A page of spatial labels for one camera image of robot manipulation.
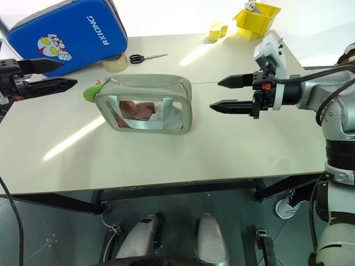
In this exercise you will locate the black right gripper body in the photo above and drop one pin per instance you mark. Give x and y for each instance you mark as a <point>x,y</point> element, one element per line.
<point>260,99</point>

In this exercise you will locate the small yellow plastic divider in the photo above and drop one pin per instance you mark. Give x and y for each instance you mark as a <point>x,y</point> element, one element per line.
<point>223,31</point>

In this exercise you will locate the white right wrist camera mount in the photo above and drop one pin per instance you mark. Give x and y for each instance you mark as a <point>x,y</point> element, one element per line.
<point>270,52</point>

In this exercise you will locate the silver robot right leg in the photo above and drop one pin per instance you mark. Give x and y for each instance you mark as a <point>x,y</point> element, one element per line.
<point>210,238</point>

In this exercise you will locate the green plush zipper charm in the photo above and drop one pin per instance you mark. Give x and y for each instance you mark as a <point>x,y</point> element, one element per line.
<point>91,93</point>

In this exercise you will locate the red-brown plastic packet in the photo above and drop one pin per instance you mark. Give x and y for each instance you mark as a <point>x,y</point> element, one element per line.
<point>130,110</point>

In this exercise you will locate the silver robot left leg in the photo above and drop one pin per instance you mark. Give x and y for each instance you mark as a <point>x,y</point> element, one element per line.
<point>138,241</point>

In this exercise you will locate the white item in yellow bin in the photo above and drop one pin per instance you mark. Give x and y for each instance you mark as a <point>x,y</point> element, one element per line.
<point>250,5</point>

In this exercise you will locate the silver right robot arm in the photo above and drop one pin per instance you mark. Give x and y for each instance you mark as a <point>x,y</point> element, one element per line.
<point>313,91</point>

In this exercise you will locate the clear adhesive tape roll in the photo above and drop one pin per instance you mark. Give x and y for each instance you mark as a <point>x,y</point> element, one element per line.
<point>116,65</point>

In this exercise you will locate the black floor anchor bracket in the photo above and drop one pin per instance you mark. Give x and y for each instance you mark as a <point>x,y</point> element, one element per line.
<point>266,243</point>
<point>110,243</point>

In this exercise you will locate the small yellow box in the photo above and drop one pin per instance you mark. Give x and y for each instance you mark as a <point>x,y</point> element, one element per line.
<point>214,34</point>

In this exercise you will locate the blue padded cartoon case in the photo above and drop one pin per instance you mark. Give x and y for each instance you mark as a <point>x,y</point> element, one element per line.
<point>69,27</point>

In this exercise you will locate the black metal table frame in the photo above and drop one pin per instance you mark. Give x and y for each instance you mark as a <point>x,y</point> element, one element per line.
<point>166,189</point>

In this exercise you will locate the silver robot leg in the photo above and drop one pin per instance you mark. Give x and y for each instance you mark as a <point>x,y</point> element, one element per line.
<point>138,241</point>
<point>210,238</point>

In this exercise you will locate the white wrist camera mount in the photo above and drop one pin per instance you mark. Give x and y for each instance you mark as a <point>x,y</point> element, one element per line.
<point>2,99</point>
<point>270,52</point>

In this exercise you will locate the green transparent toiletry pouch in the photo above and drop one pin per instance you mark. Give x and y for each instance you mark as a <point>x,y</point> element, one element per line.
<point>144,87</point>

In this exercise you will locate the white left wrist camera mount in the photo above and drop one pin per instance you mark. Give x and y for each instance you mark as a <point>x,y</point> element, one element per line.
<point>2,99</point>

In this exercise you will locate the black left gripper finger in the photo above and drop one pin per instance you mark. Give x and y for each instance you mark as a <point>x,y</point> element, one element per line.
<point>50,85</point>
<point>41,66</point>

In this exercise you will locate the yellow plastic parts bin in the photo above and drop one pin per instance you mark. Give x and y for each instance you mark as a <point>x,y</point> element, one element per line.
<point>253,20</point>

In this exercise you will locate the white sneaker with black laces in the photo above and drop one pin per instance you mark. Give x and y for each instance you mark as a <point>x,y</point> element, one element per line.
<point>287,207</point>

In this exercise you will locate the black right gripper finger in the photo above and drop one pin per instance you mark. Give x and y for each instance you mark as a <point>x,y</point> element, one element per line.
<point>238,81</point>
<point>233,107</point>

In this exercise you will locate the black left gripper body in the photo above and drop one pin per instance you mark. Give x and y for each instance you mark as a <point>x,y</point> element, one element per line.
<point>9,77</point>

